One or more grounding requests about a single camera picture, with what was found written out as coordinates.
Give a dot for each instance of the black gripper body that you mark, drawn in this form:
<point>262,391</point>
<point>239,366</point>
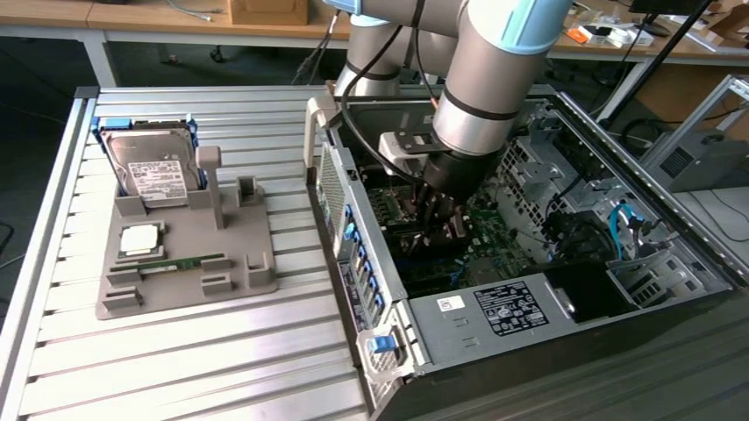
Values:
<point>456,175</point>

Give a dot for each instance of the graphics card with metal bracket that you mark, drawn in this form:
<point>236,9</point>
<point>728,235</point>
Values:
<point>418,244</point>

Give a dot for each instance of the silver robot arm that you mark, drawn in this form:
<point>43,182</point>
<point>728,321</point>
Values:
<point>486,87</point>

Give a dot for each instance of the green motherboard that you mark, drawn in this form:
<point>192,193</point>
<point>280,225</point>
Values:
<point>486,228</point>

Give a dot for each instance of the blue expansion slot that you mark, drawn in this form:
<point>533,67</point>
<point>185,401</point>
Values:
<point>410,263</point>

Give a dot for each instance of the silver chipset heatsink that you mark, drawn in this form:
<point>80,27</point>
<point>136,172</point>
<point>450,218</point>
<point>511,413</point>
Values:
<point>489,271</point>

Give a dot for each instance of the open PC case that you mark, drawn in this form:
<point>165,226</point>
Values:
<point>538,175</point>

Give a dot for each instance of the grey power supply unit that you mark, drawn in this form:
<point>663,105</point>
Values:
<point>456,333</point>

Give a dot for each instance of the blue case latch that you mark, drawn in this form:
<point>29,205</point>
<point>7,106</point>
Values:
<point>380,344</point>

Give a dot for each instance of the metal disk bay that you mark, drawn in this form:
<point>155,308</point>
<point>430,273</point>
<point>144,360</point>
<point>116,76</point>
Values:
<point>643,280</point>

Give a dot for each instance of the small orange box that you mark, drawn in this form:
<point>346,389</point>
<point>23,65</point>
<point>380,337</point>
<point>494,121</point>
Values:
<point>582,35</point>

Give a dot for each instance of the grey computer tower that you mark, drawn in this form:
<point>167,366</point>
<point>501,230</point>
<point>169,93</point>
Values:
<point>702,166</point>

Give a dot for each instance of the white flat device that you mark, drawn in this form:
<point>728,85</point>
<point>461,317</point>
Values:
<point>629,38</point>

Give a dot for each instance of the green RAM stick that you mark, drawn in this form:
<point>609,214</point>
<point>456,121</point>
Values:
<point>175,264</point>

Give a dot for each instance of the grey parts rack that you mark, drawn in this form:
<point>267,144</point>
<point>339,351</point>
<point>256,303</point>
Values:
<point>175,289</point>

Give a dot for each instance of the black stand pole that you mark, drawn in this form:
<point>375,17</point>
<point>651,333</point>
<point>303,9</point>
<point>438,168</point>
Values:
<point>665,50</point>

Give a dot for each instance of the black monitor with stand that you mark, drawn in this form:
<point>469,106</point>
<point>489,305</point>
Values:
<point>649,28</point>

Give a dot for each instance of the hard disk in blue carrier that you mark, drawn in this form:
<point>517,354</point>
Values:
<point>152,166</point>

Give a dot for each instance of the silver CPU chip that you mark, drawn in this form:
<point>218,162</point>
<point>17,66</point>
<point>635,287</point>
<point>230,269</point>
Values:
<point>140,241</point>

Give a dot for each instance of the black caster wheel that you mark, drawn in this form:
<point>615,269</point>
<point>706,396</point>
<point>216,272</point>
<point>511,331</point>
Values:
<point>218,53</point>

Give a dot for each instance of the wooden desk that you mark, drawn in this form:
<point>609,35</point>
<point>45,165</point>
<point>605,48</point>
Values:
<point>720,54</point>
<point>59,17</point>

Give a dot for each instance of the open brown cardboard box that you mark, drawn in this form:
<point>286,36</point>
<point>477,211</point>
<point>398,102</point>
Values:
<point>732,26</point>

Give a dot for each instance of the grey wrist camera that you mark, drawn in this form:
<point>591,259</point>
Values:
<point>398,151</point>

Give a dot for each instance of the aluminium profile frame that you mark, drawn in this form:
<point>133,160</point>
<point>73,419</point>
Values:
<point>734,85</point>

